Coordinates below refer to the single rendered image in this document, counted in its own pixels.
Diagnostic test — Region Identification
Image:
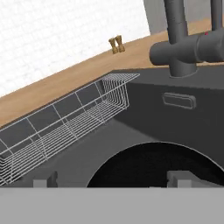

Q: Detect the dark grey sink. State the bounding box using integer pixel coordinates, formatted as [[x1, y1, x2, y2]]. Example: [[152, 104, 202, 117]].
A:
[[0, 67, 224, 189]]

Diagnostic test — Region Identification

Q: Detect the white wire sink basket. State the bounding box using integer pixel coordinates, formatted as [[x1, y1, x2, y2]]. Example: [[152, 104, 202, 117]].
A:
[[0, 73, 141, 186]]

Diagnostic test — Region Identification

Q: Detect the brown wooden shaker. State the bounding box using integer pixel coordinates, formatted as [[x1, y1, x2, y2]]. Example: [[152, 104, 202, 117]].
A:
[[108, 37, 119, 55], [115, 34, 126, 53]]

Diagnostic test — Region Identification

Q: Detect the black round pan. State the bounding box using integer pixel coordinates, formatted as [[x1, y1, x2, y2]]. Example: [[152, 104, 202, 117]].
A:
[[86, 142, 224, 189]]

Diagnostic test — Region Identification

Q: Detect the dark grey tap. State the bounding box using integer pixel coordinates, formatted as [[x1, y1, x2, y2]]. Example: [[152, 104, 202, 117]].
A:
[[149, 0, 224, 79]]

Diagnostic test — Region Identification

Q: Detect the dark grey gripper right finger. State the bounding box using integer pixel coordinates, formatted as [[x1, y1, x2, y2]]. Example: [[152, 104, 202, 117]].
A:
[[166, 171, 224, 189]]

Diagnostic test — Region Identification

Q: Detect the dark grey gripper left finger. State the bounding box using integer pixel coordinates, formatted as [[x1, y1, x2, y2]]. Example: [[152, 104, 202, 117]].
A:
[[19, 171, 59, 189]]

